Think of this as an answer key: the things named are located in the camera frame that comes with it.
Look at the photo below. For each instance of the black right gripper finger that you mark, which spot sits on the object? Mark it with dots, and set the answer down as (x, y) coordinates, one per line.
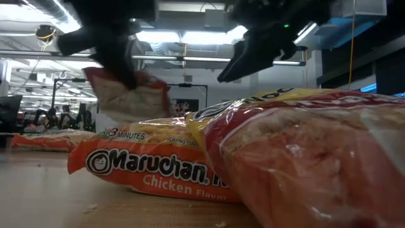
(250, 57)
(287, 52)

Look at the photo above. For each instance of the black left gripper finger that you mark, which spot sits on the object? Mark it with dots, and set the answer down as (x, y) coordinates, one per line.
(118, 66)

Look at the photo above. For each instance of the red beef ramen pack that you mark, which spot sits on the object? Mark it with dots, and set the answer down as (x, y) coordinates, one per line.
(142, 104)
(300, 164)

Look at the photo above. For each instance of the orange chicken ramen pack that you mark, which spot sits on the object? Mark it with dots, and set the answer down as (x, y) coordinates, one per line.
(41, 144)
(142, 177)

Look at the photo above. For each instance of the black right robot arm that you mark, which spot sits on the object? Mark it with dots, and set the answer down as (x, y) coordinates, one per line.
(316, 9)

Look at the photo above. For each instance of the long ceiling light bar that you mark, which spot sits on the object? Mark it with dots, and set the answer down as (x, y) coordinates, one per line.
(205, 59)

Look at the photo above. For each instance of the patterned cloth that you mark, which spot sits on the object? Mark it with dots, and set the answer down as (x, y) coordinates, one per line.
(181, 109)

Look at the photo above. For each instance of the blue lit screen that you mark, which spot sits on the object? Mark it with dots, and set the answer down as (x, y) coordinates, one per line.
(368, 88)

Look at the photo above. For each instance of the black monitor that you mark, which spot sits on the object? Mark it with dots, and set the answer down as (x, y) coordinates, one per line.
(9, 111)

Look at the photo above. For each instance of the silver corrugated duct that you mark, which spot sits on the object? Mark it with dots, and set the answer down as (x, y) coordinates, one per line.
(50, 8)

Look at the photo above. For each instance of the black metal gantry frame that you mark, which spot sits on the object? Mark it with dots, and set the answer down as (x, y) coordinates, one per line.
(190, 85)
(54, 95)

